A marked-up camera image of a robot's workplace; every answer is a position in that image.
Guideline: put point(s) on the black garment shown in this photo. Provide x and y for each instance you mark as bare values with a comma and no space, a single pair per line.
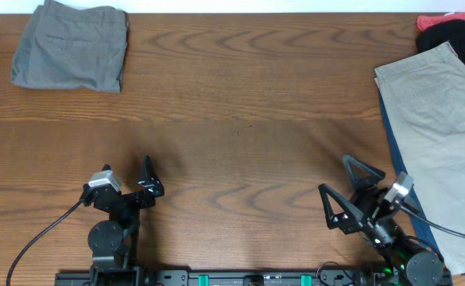
452,32

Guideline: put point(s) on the coral red garment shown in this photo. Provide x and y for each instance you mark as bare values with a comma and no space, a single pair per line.
425,22

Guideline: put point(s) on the beige khaki shorts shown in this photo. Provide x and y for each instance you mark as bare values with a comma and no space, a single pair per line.
424,96

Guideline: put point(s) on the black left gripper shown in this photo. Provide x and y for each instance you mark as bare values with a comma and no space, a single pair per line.
155,189

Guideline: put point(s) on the navy blue shorts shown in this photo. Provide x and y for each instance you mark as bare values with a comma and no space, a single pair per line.
422,230

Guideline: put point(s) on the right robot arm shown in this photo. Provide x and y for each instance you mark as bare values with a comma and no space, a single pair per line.
414,260

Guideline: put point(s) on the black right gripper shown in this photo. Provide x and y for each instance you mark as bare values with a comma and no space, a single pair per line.
369,207

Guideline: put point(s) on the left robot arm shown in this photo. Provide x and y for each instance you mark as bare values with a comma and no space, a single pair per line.
113,241

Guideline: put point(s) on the folded grey shorts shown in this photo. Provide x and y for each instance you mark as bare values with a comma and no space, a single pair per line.
66,48

